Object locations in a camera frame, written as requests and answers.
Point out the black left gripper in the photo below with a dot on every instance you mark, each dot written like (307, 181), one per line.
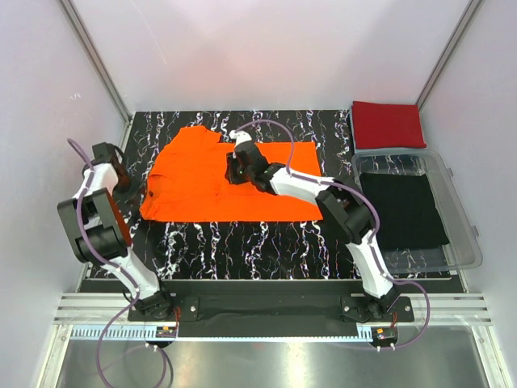
(129, 196)

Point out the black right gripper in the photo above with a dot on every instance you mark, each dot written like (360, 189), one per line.
(231, 162)

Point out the orange t-shirt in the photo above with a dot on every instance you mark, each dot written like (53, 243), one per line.
(187, 184)

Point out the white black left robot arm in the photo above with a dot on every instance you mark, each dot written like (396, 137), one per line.
(98, 234)

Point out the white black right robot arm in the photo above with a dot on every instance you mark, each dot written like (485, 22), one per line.
(344, 209)

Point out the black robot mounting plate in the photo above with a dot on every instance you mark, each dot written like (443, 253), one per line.
(266, 305)

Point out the red folded t-shirt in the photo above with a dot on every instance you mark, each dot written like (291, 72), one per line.
(384, 125)

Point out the black folded t-shirt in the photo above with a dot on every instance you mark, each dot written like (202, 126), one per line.
(408, 215)

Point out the clear plastic bin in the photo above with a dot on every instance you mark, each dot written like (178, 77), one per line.
(463, 251)

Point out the left aluminium frame post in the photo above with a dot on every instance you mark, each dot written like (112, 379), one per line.
(80, 30)

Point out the aluminium frame post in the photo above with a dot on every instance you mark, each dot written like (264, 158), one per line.
(80, 30)
(458, 33)

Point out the aluminium extrusion rail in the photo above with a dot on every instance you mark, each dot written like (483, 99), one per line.
(447, 309)

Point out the slotted cable duct rail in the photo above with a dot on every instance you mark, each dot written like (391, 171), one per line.
(342, 333)

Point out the right aluminium frame post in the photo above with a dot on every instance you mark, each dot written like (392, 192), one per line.
(458, 33)

